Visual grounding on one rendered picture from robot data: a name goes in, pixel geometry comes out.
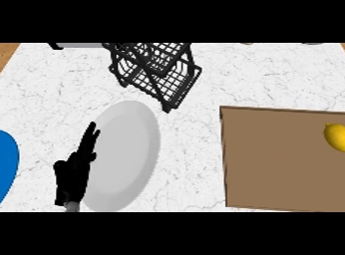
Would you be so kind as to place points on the yellow lemon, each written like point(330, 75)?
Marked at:
point(340, 138)

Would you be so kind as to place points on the grey appliance with black edge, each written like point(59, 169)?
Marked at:
point(78, 45)

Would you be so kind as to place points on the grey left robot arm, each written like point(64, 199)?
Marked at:
point(71, 207)

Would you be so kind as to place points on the brown wooden tray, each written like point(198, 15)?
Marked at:
point(290, 159)

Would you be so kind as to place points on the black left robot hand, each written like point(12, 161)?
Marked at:
point(72, 172)

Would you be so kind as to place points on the white oval plate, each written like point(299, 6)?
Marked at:
point(123, 156)

